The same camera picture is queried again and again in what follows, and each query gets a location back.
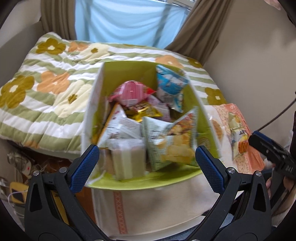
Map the pink white snack bag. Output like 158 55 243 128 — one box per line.
97 103 142 148

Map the green yellow cardboard box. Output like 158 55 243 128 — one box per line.
81 60 223 191

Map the person's right hand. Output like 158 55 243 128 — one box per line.
266 176 295 209

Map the white gold snack bag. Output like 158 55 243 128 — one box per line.
228 113 249 160

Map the clear wrapped pastry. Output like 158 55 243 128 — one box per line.
210 117 224 145

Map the pink peach towel mat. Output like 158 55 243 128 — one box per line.
92 103 264 240

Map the corn chip snack bag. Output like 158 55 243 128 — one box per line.
142 106 198 172

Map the floral striped quilt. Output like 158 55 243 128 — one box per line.
1 32 226 156

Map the blue white snack bag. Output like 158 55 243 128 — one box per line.
156 65 189 113

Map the yellow chocolate snack bag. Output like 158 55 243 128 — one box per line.
123 100 163 122

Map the pink yellow snack bag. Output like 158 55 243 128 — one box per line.
108 81 156 107

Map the right brown curtain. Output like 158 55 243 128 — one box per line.
166 0 234 65

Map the brown curtain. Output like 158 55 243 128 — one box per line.
166 0 234 65
41 0 77 40

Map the light blue window cloth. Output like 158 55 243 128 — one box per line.
75 0 190 49

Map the left brown curtain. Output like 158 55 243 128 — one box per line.
41 0 77 40

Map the black cable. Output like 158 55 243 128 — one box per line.
256 91 296 132

